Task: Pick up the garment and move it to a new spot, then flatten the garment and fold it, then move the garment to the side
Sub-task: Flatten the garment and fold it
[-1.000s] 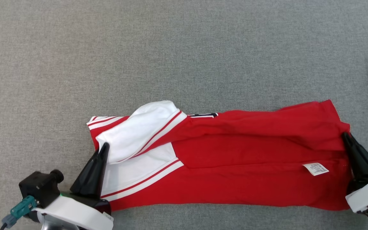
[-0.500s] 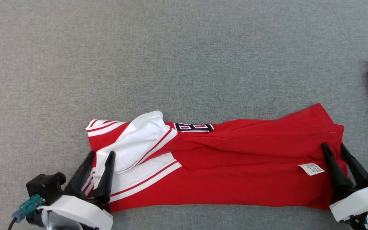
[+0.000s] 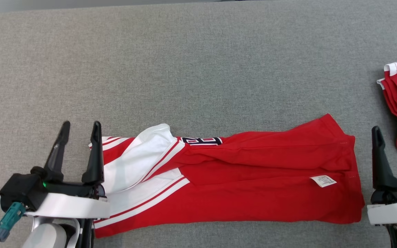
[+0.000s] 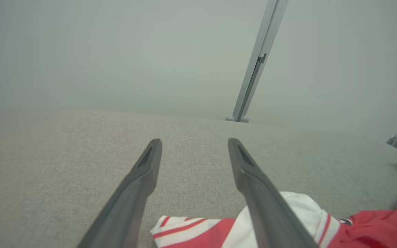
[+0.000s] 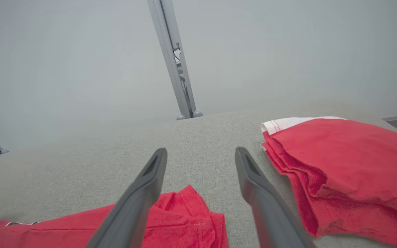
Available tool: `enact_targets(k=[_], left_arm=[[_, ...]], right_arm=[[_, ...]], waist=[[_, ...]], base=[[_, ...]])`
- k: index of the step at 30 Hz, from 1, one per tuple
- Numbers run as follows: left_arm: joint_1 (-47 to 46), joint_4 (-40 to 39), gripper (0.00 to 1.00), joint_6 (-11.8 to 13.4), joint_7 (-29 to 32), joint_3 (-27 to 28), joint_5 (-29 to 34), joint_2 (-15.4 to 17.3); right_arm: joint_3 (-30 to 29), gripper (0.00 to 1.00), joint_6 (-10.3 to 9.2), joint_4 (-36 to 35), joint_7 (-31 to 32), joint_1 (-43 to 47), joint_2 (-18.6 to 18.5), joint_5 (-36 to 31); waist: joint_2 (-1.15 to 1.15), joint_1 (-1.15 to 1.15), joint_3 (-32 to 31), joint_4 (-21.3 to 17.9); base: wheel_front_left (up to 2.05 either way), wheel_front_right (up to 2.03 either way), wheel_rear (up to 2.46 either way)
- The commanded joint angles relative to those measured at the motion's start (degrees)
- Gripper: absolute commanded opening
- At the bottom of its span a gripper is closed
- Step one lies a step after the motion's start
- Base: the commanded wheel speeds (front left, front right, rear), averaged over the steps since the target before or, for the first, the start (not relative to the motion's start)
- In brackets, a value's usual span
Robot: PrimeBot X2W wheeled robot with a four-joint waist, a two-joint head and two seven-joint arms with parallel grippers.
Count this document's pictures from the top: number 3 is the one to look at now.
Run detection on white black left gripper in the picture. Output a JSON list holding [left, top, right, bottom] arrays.
[[24, 121, 111, 220]]

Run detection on red white sports jersey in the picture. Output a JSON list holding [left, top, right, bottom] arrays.
[[88, 114, 365, 239]]

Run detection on left teal-plug camera cable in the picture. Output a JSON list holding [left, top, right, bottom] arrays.
[[0, 202, 27, 248]]

